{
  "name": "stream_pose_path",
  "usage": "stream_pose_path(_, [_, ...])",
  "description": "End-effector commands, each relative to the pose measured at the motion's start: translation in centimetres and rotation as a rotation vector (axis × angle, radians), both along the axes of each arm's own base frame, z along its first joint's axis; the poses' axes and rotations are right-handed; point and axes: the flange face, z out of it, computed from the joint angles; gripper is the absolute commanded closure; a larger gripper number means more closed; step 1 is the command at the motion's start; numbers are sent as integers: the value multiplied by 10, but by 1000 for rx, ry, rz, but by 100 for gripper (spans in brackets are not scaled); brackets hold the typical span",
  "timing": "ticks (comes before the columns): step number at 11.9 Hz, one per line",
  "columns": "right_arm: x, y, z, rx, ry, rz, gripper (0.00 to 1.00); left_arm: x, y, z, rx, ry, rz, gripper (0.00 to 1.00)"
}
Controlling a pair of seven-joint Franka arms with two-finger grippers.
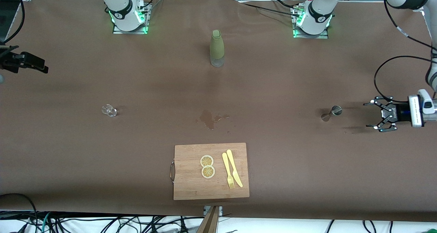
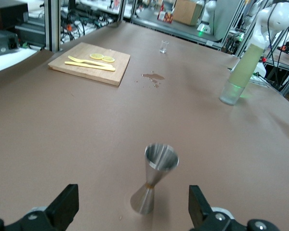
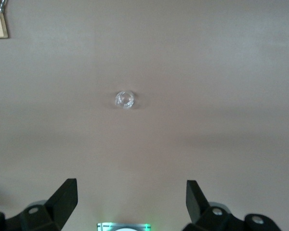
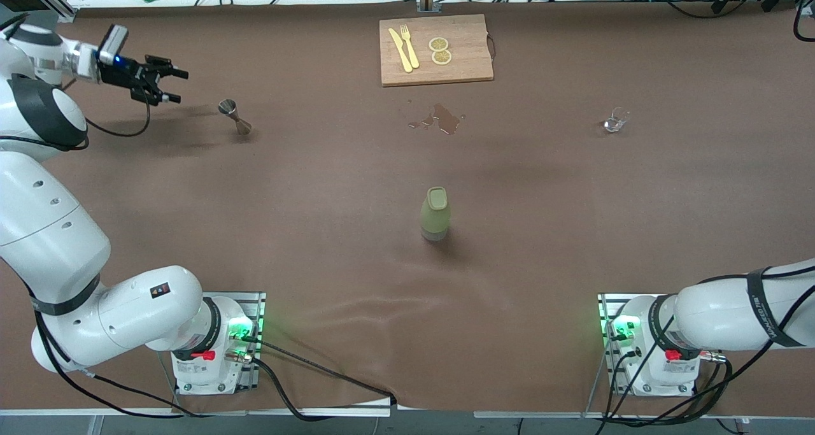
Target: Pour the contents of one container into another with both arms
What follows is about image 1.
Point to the metal post bracket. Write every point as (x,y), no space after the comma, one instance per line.
(220,210)

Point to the yellow lemon slice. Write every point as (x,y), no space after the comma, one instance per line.
(208,172)
(206,160)

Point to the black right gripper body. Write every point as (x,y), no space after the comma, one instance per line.
(9,61)

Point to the yellow plastic fork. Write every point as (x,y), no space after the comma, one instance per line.
(226,164)

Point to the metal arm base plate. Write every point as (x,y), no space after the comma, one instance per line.
(117,31)
(297,35)

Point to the clear glass measuring cup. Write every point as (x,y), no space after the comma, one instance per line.
(110,110)

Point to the silver steel jigger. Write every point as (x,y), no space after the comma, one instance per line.
(331,113)

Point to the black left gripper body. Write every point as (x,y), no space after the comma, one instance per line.
(398,113)

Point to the green sleeved glass bottle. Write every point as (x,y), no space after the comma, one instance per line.
(217,45)

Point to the yellow plastic knife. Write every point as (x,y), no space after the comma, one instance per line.
(234,166)

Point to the wooden post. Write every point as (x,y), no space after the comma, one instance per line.
(209,224)

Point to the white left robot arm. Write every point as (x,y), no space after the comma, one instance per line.
(317,8)

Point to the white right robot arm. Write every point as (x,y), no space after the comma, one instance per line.
(119,8)

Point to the wooden cutting board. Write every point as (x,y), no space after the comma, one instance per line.
(191,185)

